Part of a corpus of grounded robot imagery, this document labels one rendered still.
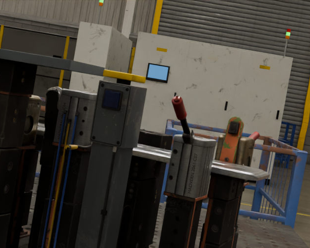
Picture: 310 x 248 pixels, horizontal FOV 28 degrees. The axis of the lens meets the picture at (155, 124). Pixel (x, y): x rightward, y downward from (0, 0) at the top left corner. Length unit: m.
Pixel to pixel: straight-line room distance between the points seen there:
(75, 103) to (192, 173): 0.29
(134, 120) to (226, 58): 8.48
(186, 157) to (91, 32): 8.46
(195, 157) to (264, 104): 8.43
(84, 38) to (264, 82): 2.84
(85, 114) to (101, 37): 8.31
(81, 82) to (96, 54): 0.48
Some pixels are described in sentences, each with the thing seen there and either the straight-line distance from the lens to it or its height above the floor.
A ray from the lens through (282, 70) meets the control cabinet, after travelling 9.67.
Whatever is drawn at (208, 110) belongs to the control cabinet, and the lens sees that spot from 9.53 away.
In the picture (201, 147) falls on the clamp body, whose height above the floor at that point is 1.04.
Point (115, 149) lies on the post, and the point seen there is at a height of 1.02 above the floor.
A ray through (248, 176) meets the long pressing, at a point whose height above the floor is 1.00.
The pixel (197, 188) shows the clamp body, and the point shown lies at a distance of 1.21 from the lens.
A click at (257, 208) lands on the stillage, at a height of 0.41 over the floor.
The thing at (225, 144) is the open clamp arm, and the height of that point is 1.04.
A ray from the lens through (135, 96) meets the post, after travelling 1.09.
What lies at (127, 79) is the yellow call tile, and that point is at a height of 1.15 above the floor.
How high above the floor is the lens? 1.14
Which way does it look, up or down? 3 degrees down
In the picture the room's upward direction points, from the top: 10 degrees clockwise
